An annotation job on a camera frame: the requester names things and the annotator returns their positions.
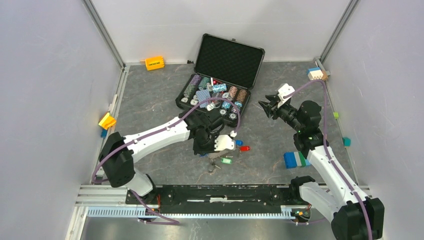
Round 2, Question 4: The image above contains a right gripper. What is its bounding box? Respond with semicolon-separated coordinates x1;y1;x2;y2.
258;94;304;133

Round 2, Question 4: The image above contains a red keyring with key bunch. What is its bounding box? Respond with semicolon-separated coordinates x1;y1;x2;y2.
201;140;251;173

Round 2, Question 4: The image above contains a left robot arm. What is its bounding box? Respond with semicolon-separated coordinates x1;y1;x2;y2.
92;111;225;204

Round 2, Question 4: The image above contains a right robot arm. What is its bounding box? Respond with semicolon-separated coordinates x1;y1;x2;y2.
259;94;385;240

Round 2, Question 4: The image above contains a brown poker chip stack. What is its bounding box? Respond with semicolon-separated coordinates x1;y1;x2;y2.
235;89;248;104

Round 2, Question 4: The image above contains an orange poker chip stack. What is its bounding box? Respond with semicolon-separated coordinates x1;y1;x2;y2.
227;86;238;101

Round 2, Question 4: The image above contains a blue patterned card deck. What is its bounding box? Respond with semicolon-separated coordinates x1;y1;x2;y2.
196;89;211;108

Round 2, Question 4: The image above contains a purple poker chip stack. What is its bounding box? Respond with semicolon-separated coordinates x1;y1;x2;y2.
183;74;202;98

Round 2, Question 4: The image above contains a blue white green block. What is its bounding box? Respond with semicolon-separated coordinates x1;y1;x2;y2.
283;151;311;169

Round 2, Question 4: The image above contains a light blue chip stack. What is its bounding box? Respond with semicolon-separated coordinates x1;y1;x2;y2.
212;83;227;93

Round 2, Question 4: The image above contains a white blue brick stack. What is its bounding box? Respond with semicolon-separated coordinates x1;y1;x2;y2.
307;67;328;81

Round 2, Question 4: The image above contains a black poker chip case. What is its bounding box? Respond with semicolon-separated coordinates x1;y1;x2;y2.
175;33;265;115

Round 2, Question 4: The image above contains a green poker chip stack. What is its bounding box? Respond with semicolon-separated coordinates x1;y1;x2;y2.
198;77;212;91

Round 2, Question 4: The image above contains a teal small cube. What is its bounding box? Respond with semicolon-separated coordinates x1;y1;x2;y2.
342;136;351;147

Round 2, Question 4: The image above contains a yellow toy block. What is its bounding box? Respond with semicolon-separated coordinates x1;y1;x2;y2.
144;56;165;71

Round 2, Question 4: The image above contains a yellow orange block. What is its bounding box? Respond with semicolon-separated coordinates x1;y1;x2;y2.
98;112;117;130

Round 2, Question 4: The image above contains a small blue block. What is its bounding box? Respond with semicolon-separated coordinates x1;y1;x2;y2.
100;129;108;139

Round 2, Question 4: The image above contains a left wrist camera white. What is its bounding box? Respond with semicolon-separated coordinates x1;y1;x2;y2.
214;130;237;152

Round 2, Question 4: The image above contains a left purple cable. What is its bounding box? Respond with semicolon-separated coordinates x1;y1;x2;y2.
91;97;241;226

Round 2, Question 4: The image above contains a purple cable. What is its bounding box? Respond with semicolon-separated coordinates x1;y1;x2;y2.
91;97;241;226
283;79;374;240

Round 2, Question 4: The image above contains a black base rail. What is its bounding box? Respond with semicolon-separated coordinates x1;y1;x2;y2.
141;184;311;215

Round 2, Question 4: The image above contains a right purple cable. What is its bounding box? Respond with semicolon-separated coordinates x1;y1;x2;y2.
283;79;374;240

